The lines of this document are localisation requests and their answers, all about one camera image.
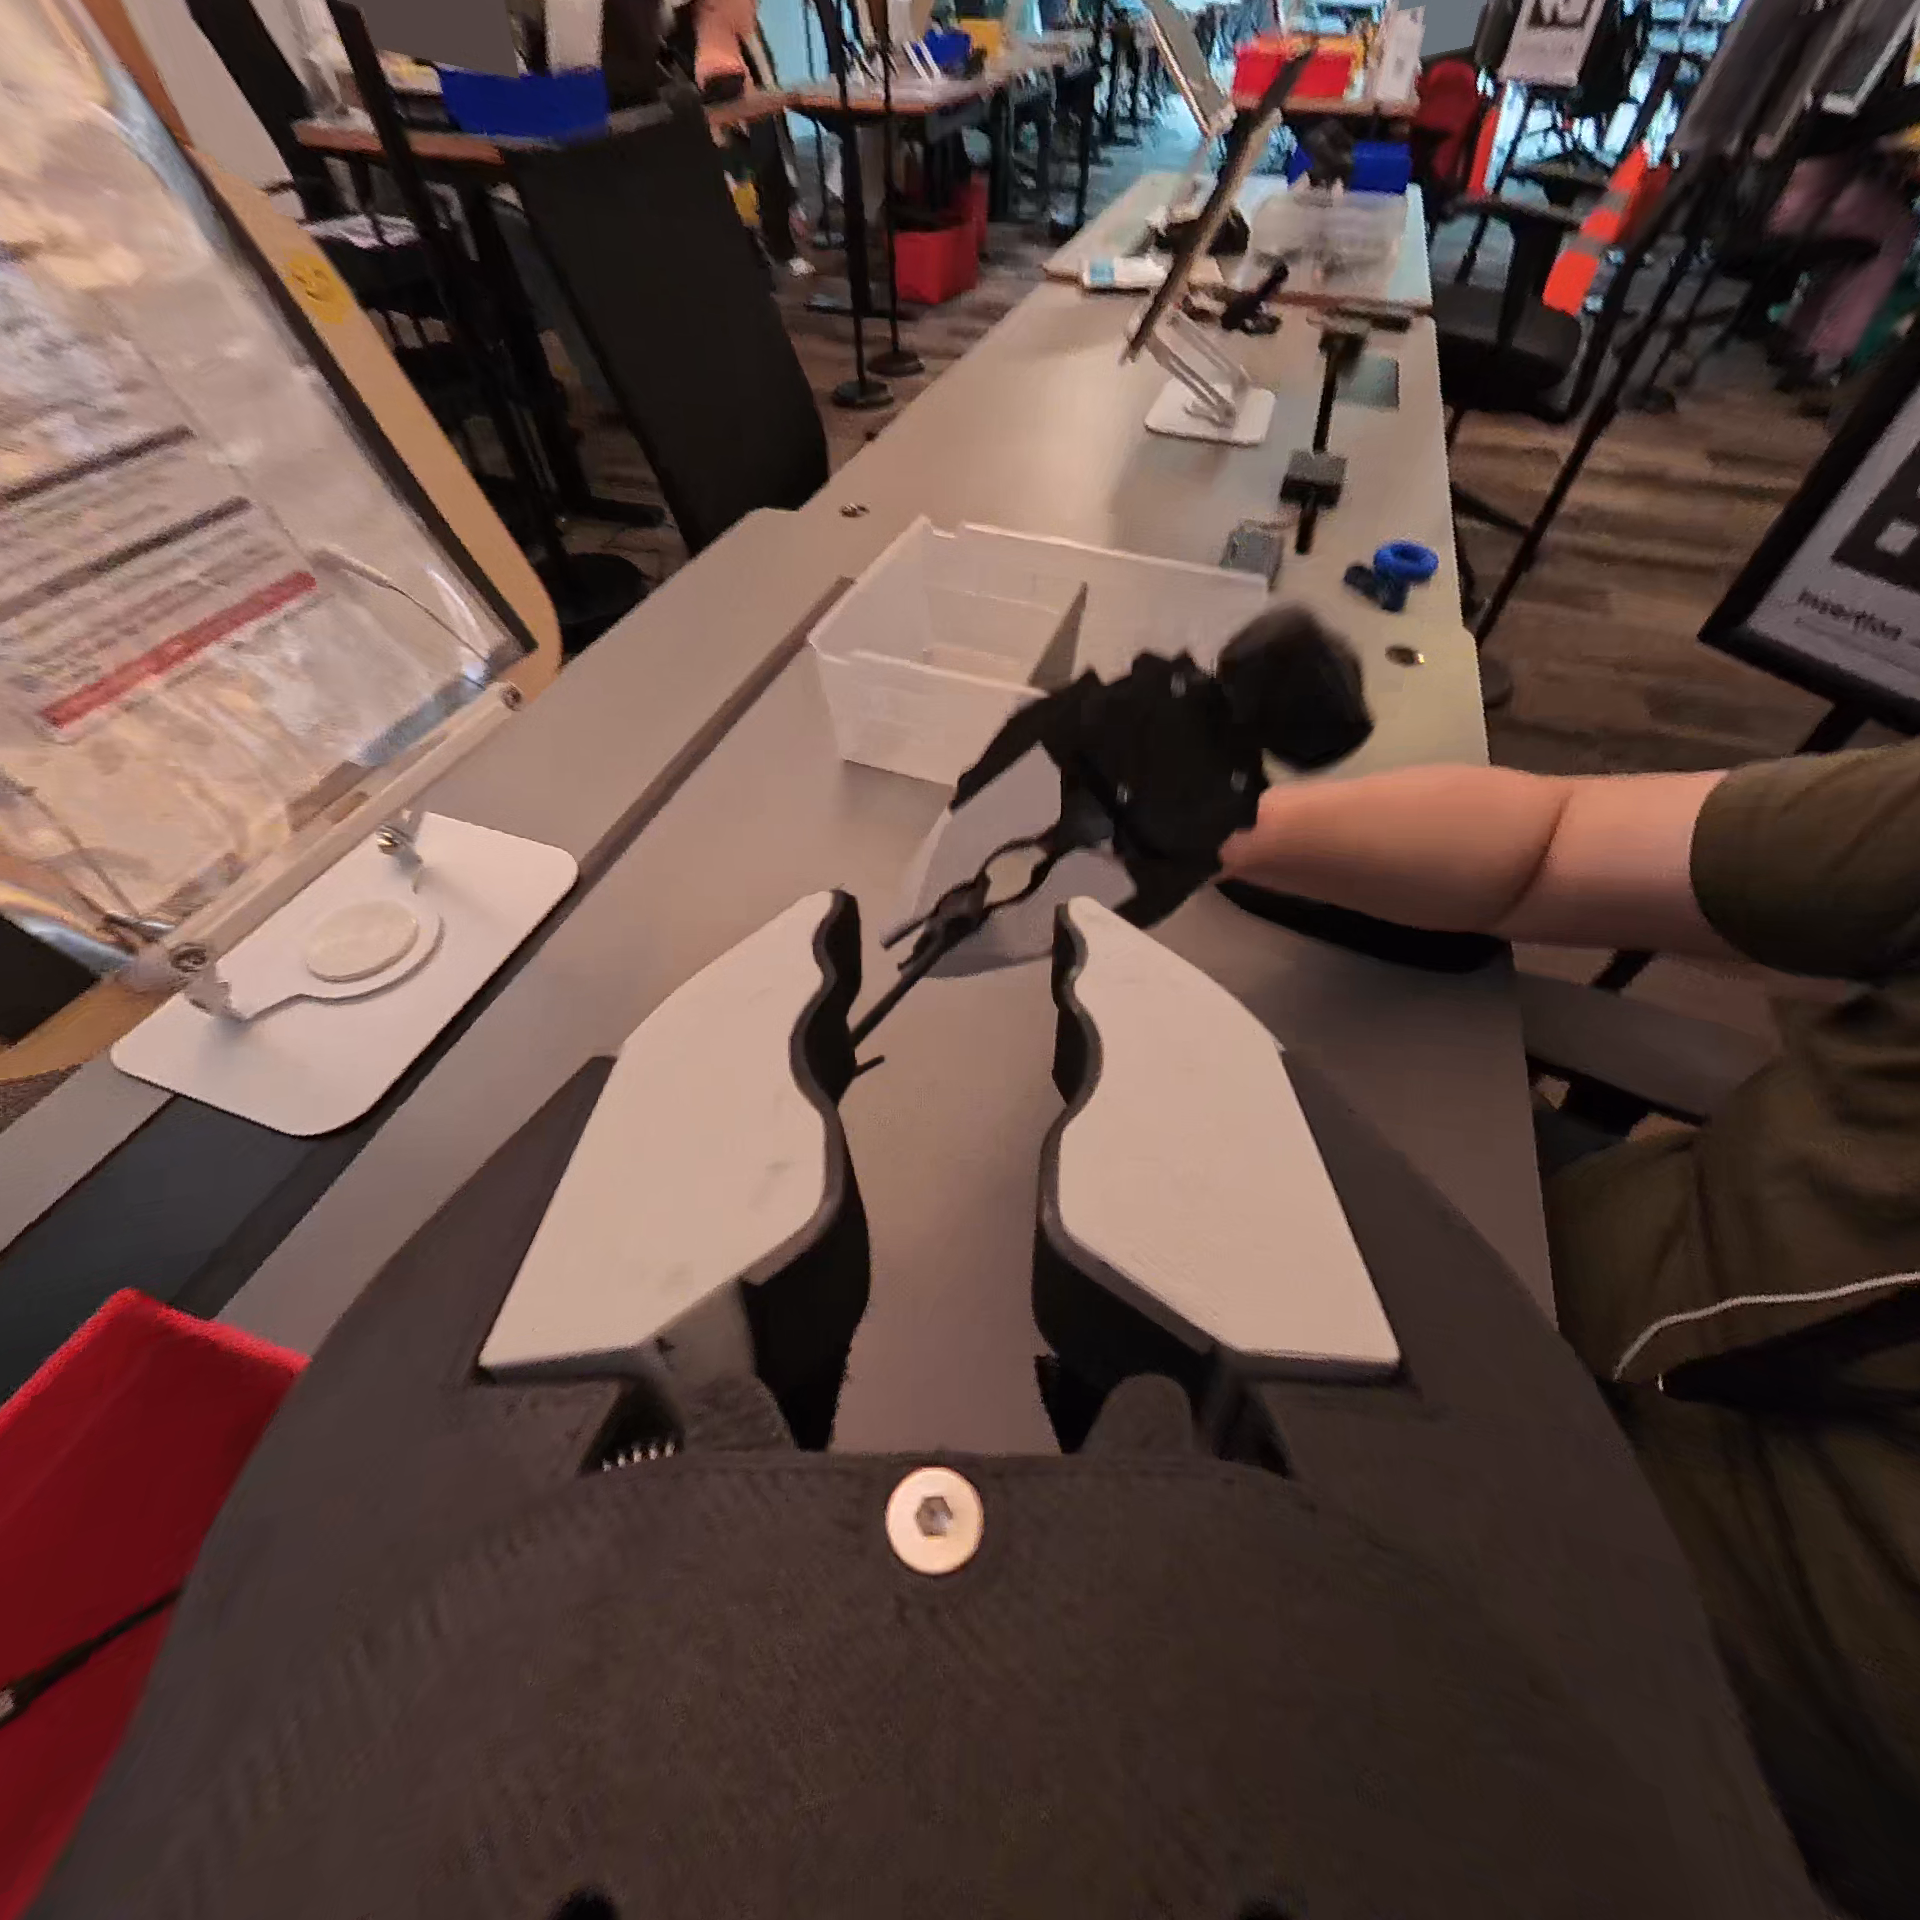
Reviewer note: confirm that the orange safety vest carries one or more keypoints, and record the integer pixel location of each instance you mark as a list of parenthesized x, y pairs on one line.
[(1605, 224)]

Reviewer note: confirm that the black office chair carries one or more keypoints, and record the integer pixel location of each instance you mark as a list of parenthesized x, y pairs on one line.
[(1500, 330)]

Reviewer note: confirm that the tablet on white stand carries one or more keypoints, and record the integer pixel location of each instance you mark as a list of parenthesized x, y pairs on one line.
[(1208, 411)]

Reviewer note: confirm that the black panel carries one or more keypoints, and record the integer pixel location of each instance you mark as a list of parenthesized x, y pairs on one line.
[(661, 330)]

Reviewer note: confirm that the large marker sign board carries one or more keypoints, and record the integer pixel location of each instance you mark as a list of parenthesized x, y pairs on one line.
[(1845, 600)]

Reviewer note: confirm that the small marker sign board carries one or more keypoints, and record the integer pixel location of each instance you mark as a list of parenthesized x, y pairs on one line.
[(1545, 38)]

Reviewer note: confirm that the clear plastic bin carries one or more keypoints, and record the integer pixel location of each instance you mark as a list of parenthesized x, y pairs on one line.
[(932, 675)]

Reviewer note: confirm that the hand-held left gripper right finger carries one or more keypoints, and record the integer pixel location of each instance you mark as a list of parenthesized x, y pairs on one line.
[(1200, 1185)]

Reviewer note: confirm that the blue plastic part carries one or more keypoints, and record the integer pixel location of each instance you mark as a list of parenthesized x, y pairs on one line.
[(1406, 563)]

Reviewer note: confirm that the blue storage bin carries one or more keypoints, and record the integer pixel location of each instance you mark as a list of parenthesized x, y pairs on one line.
[(525, 101)]

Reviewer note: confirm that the red floor crate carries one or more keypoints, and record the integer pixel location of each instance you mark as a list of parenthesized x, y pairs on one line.
[(937, 264)]

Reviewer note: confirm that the small grey block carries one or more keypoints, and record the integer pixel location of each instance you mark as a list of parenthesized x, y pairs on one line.
[(1253, 552)]

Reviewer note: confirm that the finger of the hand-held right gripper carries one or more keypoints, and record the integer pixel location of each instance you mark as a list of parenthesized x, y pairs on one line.
[(975, 848), (1049, 937)]

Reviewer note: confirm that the red plastic bin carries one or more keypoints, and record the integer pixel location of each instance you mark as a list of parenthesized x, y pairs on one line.
[(89, 1501), (1290, 71)]

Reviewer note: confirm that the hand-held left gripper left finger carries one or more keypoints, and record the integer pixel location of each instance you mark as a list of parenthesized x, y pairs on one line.
[(692, 1185)]

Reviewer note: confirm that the person's right forearm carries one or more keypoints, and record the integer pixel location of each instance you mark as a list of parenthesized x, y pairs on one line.
[(1424, 839)]

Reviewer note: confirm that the black post mount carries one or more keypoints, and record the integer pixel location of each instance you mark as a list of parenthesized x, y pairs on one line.
[(1313, 477)]

